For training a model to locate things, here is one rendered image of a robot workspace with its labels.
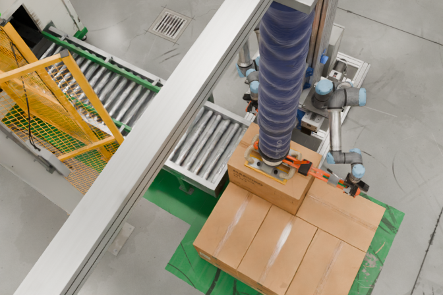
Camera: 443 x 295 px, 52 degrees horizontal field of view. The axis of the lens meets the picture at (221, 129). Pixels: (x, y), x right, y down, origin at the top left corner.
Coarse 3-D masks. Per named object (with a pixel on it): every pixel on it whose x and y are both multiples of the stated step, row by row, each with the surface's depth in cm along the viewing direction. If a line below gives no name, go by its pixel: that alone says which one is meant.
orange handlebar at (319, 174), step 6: (288, 156) 329; (288, 162) 327; (312, 168) 324; (312, 174) 322; (318, 174) 321; (324, 174) 322; (324, 180) 320; (342, 180) 319; (336, 186) 318; (342, 186) 317
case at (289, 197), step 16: (256, 128) 356; (240, 144) 351; (240, 160) 345; (320, 160) 351; (240, 176) 355; (256, 176) 339; (304, 176) 336; (256, 192) 367; (272, 192) 346; (288, 192) 332; (304, 192) 343; (288, 208) 358
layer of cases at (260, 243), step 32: (224, 192) 377; (320, 192) 371; (224, 224) 366; (256, 224) 364; (288, 224) 362; (320, 224) 360; (352, 224) 358; (224, 256) 355; (256, 256) 353; (288, 256) 351; (320, 256) 349; (352, 256) 348; (288, 288) 341; (320, 288) 339
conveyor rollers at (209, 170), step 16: (48, 48) 455; (80, 48) 453; (64, 64) 446; (96, 64) 443; (64, 80) 438; (96, 80) 437; (112, 80) 433; (128, 80) 434; (80, 96) 428; (112, 96) 425; (144, 96) 423; (112, 112) 418; (208, 112) 411; (224, 128) 403; (192, 144) 399; (224, 144) 395; (192, 160) 392; (224, 160) 390; (208, 176) 387
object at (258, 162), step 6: (252, 156) 344; (246, 162) 342; (258, 162) 338; (252, 168) 340; (258, 168) 339; (276, 168) 339; (264, 174) 337; (270, 174) 336; (276, 174) 336; (276, 180) 335; (282, 180) 333
